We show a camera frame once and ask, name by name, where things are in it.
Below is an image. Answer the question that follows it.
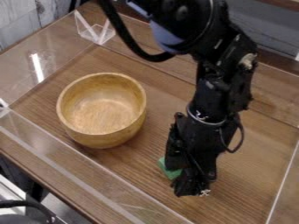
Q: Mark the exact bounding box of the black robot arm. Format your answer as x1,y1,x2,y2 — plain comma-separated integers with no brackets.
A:
98,0,258,197

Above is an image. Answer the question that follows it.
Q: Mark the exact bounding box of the green rectangular block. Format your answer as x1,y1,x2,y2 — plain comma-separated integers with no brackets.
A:
158,157,183,180

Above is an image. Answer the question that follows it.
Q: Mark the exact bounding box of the clear acrylic corner bracket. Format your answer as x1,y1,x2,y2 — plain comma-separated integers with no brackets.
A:
74,10,117,46

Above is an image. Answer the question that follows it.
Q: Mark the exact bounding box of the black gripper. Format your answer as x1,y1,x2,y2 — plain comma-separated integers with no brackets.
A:
165,112,241,197

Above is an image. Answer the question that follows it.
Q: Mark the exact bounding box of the black cable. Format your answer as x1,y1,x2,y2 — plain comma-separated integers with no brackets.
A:
0,199,57,224

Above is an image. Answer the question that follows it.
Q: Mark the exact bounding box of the black metal frame with bolt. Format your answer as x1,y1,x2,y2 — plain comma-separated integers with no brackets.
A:
24,192,77,224

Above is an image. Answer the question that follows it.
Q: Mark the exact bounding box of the brown wooden bowl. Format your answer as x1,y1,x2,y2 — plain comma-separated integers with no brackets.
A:
57,73,147,149

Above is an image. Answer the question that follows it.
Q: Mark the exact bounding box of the clear acrylic tray wall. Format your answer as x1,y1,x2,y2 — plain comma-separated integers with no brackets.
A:
0,99,193,224

